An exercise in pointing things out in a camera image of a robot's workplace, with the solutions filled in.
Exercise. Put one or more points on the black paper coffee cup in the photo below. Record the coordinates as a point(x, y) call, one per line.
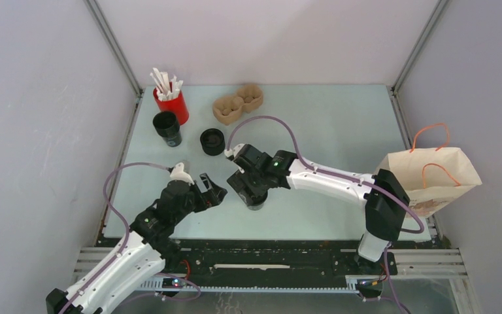
point(256, 204)

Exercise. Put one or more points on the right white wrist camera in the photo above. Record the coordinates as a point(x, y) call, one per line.
point(235, 155)

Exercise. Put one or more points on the stack of black cups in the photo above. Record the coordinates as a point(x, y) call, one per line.
point(167, 127)

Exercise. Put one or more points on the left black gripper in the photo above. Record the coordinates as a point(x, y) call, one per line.
point(212, 196)

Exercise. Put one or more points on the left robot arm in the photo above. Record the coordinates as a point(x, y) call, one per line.
point(144, 251)

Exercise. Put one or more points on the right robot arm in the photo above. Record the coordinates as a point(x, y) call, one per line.
point(380, 196)

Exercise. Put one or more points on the red cylindrical holder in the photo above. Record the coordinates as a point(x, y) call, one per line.
point(176, 106)

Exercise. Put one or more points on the brown pulp cup carrier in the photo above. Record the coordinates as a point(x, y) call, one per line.
point(229, 109)

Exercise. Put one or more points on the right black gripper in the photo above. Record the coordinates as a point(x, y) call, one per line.
point(239, 181)

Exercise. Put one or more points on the beige paper bag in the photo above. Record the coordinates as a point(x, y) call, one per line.
point(432, 177)

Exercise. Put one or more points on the stack of black lids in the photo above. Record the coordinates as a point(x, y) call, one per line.
point(212, 142)

